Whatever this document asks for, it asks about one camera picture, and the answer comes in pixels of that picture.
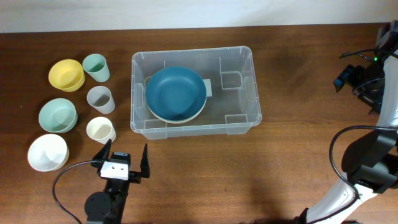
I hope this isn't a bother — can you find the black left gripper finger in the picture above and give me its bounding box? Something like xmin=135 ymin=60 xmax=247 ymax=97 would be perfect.
xmin=93 ymin=139 xmax=112 ymax=161
xmin=140 ymin=144 xmax=150 ymax=179

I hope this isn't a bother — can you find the white small bowl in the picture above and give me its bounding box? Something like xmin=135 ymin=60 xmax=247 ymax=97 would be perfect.
xmin=27 ymin=134 xmax=70 ymax=172

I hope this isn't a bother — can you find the mint green small bowl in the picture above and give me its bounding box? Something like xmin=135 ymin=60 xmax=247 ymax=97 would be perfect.
xmin=39 ymin=98 xmax=78 ymax=133

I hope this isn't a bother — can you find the dark blue bowl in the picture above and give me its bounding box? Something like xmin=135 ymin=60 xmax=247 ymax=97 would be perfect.
xmin=146 ymin=66 xmax=207 ymax=121

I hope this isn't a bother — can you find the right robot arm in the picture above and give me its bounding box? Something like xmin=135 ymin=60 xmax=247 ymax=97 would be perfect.
xmin=294 ymin=21 xmax=397 ymax=223

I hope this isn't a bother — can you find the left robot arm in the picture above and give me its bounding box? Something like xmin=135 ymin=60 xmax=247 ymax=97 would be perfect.
xmin=85 ymin=140 xmax=150 ymax=223

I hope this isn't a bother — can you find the cream cup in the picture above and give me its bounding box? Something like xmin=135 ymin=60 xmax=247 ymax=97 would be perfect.
xmin=86 ymin=117 xmax=116 ymax=144

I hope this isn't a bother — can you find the grey translucent cup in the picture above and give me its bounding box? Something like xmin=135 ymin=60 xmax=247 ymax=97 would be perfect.
xmin=86 ymin=86 xmax=116 ymax=114

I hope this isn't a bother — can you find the clear plastic storage bin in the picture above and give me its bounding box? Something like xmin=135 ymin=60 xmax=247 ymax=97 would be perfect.
xmin=130 ymin=46 xmax=262 ymax=140

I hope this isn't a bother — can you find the yellow small bowl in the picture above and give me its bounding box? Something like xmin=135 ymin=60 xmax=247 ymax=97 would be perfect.
xmin=48 ymin=59 xmax=85 ymax=92

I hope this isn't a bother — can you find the mint green cup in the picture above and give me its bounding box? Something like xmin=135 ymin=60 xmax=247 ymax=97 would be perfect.
xmin=82 ymin=54 xmax=110 ymax=83

